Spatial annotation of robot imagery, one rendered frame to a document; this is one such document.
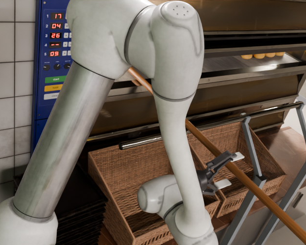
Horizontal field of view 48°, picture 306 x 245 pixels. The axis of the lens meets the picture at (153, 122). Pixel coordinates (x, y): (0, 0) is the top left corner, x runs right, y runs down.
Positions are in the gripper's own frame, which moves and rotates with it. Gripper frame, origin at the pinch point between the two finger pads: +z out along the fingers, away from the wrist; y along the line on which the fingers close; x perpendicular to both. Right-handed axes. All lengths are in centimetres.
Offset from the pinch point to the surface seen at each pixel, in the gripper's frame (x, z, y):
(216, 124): -27.6, 17.4, 1.8
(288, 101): -67, 147, 32
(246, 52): -50, 50, -21
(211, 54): -50, 24, -22
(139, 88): -64, -2, 2
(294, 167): -28, 123, 61
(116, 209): -30, -26, 43
